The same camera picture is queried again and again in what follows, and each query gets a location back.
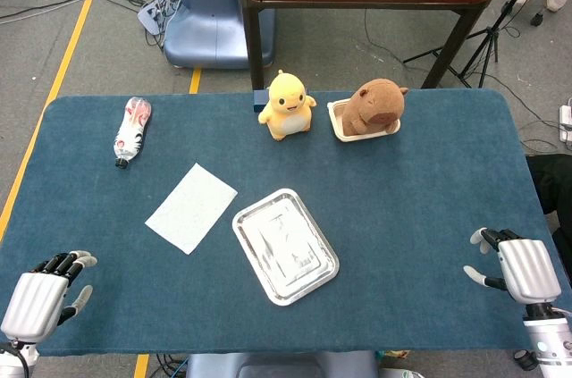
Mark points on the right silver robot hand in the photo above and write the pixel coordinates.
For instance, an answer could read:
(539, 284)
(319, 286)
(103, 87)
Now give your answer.
(529, 268)

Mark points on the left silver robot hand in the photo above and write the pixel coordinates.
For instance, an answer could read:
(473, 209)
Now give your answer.
(33, 302)

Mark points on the white paper sheet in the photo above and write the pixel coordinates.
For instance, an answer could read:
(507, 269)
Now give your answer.
(190, 208)

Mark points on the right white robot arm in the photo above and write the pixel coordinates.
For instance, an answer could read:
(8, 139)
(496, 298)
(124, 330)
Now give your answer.
(552, 342)

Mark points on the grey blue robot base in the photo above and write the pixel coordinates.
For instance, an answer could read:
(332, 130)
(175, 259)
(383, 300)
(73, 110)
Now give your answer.
(277, 367)

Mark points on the silver metal tray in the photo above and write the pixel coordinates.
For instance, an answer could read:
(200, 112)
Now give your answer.
(286, 246)

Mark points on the black seat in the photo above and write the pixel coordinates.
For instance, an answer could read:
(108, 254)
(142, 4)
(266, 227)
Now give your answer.
(554, 186)

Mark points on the black round knob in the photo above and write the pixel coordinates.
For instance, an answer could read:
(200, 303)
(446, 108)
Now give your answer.
(526, 360)

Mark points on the blue felt table cloth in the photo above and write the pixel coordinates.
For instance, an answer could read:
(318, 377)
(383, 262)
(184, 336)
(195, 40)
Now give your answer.
(402, 217)

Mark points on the white power strip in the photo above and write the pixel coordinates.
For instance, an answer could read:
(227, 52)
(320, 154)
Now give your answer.
(566, 123)

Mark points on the plastic bottle red white label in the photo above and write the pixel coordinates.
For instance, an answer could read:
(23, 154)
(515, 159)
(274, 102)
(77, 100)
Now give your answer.
(132, 132)

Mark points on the beige plastic container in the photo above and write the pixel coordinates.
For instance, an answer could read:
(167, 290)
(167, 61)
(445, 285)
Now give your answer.
(357, 137)

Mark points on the brown capybara plush toy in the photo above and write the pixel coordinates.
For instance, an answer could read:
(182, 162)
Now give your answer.
(371, 105)

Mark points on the black tripod stand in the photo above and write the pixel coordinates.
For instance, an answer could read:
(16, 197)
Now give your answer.
(491, 31)

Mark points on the yellow plush toy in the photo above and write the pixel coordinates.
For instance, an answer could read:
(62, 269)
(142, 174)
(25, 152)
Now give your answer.
(288, 110)

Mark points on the small blue box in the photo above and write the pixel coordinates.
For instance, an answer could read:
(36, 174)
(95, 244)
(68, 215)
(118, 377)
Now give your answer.
(259, 102)

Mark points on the grey power strip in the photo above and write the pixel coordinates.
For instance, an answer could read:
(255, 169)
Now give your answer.
(154, 14)

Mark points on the blue grey machine base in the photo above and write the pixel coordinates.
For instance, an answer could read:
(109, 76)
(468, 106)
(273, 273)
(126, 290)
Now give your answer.
(210, 25)

